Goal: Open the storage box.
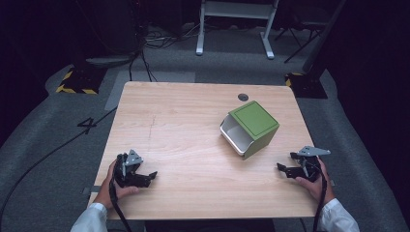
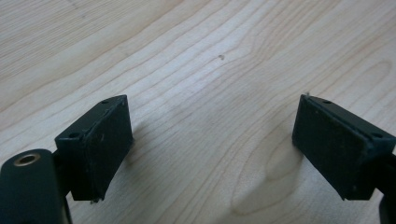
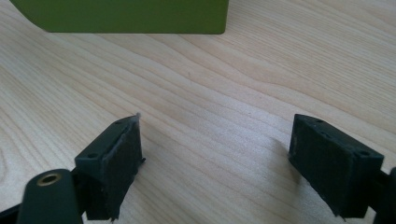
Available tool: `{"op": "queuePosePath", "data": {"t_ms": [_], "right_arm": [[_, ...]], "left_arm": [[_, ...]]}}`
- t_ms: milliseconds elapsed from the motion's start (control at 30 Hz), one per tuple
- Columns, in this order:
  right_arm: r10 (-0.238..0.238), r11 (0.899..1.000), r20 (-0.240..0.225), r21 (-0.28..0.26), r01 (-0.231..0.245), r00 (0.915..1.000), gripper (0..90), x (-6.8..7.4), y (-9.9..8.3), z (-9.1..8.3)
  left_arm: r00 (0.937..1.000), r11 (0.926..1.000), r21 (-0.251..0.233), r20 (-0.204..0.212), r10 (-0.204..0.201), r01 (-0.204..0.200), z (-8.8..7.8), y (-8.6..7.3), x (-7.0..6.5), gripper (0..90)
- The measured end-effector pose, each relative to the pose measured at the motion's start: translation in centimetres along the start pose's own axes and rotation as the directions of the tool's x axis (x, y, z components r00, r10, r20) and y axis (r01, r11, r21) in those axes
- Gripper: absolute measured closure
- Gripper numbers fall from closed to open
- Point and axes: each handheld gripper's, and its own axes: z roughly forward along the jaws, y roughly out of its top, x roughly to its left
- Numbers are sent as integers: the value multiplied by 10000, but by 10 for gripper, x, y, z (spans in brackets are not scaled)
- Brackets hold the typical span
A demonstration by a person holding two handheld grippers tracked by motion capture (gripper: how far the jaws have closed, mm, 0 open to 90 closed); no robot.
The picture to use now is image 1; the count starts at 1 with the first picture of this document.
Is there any grey round stand foot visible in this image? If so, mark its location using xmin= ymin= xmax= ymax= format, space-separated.
xmin=84 ymin=53 xmax=138 ymax=70

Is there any black stand base yellow corner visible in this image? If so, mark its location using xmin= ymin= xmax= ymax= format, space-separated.
xmin=284 ymin=72 xmax=329 ymax=100

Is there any person's right hand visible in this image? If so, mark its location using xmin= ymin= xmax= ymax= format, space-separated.
xmin=294 ymin=157 xmax=337 ymax=205

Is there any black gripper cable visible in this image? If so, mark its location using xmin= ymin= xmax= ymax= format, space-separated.
xmin=303 ymin=159 xmax=329 ymax=232
xmin=108 ymin=162 xmax=133 ymax=232

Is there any person's left hand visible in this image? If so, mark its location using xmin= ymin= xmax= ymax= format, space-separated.
xmin=93 ymin=159 xmax=140 ymax=210

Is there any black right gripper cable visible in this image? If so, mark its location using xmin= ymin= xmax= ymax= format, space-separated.
xmin=303 ymin=159 xmax=329 ymax=232

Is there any black folding tripod stand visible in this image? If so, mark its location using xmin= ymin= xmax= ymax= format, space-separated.
xmin=274 ymin=13 xmax=327 ymax=65

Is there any green and white storage box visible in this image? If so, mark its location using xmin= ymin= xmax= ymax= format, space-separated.
xmin=220 ymin=100 xmax=280 ymax=160

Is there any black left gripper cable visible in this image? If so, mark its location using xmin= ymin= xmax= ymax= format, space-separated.
xmin=108 ymin=162 xmax=133 ymax=232

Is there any grey slanted metal pole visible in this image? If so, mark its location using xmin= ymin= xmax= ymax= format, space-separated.
xmin=302 ymin=0 xmax=348 ymax=74

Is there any bundle of black floor cables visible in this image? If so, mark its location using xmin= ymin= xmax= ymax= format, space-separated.
xmin=128 ymin=18 xmax=207 ymax=83

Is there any black yellow striped stand base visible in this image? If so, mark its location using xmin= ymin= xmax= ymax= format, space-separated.
xmin=54 ymin=65 xmax=108 ymax=96

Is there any long black floor cable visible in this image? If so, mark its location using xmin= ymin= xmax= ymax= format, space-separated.
xmin=0 ymin=106 xmax=118 ymax=223

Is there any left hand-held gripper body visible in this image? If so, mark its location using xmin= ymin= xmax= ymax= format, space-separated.
xmin=113 ymin=148 xmax=145 ymax=189

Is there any white metal desk frame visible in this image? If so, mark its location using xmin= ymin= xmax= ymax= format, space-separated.
xmin=195 ymin=0 xmax=280 ymax=61

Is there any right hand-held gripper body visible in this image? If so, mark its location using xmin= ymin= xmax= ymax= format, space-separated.
xmin=290 ymin=145 xmax=332 ymax=183

